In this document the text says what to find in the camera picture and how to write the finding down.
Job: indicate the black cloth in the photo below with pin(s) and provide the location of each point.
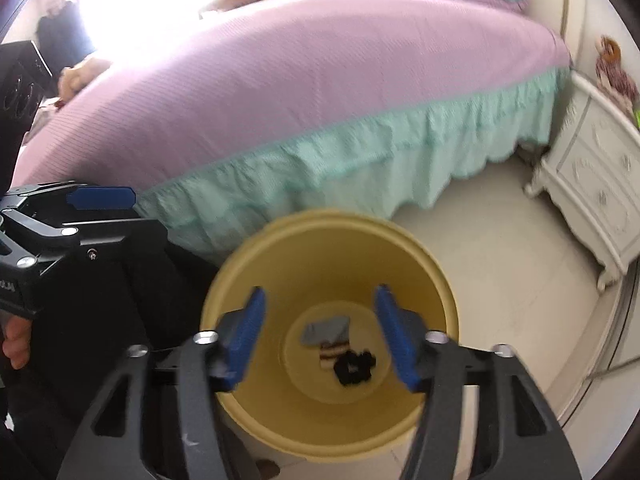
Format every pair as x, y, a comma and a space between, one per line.
353, 368

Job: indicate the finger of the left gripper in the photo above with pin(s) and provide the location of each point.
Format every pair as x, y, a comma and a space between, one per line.
80, 196
18, 230

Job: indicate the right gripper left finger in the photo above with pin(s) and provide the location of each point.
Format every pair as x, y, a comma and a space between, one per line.
108, 443

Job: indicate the tan teddy bear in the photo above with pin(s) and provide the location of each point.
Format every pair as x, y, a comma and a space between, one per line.
74, 79

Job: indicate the round bed purple sheet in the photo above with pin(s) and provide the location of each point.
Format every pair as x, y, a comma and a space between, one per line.
287, 105

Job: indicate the dark hanging coats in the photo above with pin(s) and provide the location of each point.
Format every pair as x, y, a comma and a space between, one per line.
62, 39

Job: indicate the white nightstand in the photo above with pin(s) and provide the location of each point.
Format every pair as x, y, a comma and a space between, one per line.
591, 173

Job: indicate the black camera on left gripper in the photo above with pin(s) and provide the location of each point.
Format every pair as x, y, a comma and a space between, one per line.
25, 79

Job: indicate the person left hand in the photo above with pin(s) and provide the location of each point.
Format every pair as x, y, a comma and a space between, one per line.
16, 344

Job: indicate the blue grey face mask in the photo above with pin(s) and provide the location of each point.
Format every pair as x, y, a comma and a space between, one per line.
326, 332

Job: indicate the plush doll on nightstand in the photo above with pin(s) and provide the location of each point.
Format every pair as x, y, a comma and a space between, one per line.
612, 78

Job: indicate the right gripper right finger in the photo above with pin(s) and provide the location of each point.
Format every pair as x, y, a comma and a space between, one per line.
517, 434

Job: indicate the yellow trash bin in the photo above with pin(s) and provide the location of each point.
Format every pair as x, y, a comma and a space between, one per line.
321, 383

